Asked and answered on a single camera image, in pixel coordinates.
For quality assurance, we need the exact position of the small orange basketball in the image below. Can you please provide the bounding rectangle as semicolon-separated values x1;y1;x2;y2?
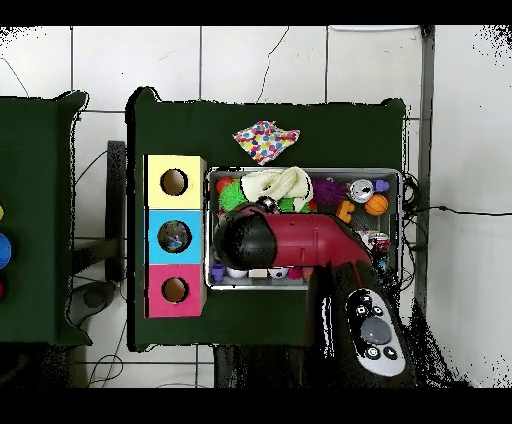
365;194;390;217

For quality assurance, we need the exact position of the green spiky ball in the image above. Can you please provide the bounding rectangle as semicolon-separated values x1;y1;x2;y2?
219;179;249;213

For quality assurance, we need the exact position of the dark green tablecloth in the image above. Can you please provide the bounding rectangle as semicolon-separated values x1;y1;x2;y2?
126;86;409;353

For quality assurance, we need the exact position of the blue round object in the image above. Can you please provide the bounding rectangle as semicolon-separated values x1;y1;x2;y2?
0;231;13;269

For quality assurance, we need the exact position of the polka dot cloth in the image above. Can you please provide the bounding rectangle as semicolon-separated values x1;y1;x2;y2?
233;119;301;167

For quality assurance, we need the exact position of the cream cloth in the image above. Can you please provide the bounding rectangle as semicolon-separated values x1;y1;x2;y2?
239;166;313;211

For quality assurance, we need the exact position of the black upright panel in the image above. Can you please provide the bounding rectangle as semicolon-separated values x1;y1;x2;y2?
106;141;128;283

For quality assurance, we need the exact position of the side table with green cloth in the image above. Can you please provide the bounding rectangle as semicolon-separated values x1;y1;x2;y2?
0;89;91;347

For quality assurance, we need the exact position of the orange long plastic block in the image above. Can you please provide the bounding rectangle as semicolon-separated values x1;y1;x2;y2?
335;199;357;225

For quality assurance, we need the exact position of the purple spiky ball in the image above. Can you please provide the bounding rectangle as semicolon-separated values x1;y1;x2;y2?
311;177;347;208

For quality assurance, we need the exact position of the wooden box with three holes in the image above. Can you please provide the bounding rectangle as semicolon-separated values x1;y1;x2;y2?
142;153;208;319

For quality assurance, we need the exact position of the silver tin can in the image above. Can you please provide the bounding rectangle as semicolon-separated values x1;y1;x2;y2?
347;179;375;204

